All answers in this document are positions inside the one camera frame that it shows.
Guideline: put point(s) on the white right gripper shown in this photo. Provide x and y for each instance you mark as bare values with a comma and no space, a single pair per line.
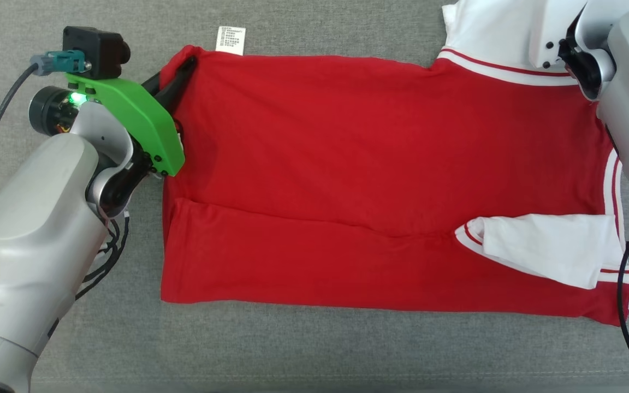
549,33

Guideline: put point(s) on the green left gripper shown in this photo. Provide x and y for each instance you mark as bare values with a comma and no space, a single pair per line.
140,120

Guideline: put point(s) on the red white Bulls jersey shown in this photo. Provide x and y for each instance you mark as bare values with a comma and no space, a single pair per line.
347,164

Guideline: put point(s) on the grey fabric sofa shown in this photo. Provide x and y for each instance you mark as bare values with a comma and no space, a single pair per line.
320,355

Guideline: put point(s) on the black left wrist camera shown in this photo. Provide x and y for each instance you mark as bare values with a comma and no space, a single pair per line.
93,49

